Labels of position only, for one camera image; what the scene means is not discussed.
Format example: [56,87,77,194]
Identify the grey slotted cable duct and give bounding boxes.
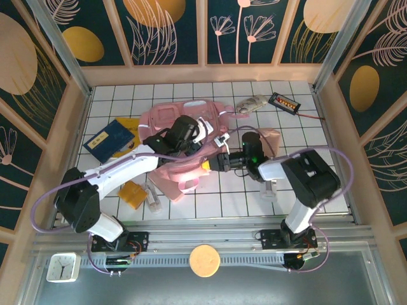
[79,254,287,268]

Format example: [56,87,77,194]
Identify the white alarm clock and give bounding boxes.
[46,252,81,283]

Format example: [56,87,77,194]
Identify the pink student backpack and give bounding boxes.
[139,98,252,203]

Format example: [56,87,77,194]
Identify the aluminium mounting rail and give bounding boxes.
[31,224,373,255]

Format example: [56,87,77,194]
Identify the round wooden disc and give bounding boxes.
[189,244,221,278]

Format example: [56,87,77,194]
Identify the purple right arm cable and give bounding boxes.
[227,125,354,274]

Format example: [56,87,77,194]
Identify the clear plastic pencil case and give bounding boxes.
[142,182,163,214]

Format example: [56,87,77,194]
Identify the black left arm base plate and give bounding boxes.
[91,231,149,252]

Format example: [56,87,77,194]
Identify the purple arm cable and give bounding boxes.
[227,125,354,274]
[31,122,214,276]

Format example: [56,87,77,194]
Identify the yellow booklet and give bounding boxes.
[111,117,142,158]

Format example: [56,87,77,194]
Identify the blue notebook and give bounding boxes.
[83,119,136,162]

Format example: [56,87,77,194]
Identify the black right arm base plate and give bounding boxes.
[260,229,318,250]

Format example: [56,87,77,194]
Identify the aluminium corner post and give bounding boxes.
[25,0,93,97]
[313,0,371,93]

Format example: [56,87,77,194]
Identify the small white stand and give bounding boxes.
[259,178,277,201]

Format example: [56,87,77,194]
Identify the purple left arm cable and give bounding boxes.
[31,122,214,276]

